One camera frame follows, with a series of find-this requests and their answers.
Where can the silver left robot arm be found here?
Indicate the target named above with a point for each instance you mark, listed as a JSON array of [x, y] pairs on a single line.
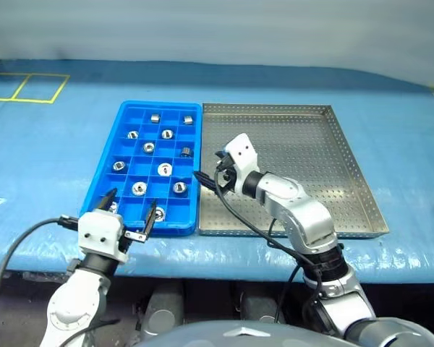
[[76, 300]]

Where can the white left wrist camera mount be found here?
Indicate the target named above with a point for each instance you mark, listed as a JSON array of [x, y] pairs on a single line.
[[97, 231]]

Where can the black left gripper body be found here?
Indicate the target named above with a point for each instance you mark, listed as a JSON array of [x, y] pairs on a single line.
[[124, 242]]

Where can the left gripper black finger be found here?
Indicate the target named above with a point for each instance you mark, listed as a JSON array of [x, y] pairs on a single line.
[[149, 221], [106, 203]]

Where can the grey dome with chevron emblem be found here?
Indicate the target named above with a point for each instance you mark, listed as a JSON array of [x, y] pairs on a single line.
[[238, 336]]

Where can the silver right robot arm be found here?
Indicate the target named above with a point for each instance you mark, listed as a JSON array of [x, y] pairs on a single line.
[[300, 213]]

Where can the blue compartment plastic tray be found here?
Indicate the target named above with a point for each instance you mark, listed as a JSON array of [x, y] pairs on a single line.
[[141, 168]]

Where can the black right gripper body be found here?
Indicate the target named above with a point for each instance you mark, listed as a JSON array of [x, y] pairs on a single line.
[[229, 179]]

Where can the metal roller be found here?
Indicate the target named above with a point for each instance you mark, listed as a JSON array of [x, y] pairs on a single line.
[[186, 152], [155, 118], [139, 188], [167, 134], [164, 168], [148, 146], [132, 134], [187, 120], [113, 207], [160, 213], [179, 187], [118, 166]]

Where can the grey rounded cylinder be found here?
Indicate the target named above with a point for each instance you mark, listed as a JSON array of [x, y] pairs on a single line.
[[159, 318], [260, 307]]

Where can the blue plastic table cover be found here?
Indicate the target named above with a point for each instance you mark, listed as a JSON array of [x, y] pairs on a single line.
[[40, 162]]

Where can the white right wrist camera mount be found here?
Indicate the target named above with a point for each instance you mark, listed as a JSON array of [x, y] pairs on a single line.
[[242, 152]]

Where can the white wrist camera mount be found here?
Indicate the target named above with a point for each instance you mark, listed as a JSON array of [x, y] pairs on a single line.
[[97, 231], [242, 152]]

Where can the perforated steel tray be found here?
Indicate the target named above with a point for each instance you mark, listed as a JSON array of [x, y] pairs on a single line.
[[293, 144]]

